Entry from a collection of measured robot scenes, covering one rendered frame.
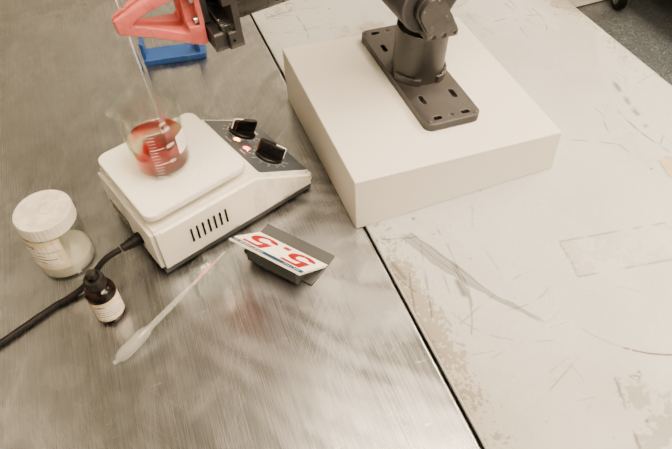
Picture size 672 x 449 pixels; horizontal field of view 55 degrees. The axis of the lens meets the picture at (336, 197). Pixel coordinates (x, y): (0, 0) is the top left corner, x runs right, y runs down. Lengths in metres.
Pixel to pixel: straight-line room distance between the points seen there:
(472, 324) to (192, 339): 0.28
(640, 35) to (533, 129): 2.10
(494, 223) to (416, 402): 0.23
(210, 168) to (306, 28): 0.42
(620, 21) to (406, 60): 2.19
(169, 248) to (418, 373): 0.28
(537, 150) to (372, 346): 0.30
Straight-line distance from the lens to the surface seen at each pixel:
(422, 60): 0.76
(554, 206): 0.77
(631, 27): 2.89
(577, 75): 0.97
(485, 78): 0.83
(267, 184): 0.71
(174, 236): 0.68
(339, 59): 0.83
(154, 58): 1.01
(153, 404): 0.64
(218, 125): 0.78
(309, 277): 0.68
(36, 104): 1.00
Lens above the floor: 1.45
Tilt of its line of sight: 47 degrees down
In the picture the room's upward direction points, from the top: 3 degrees counter-clockwise
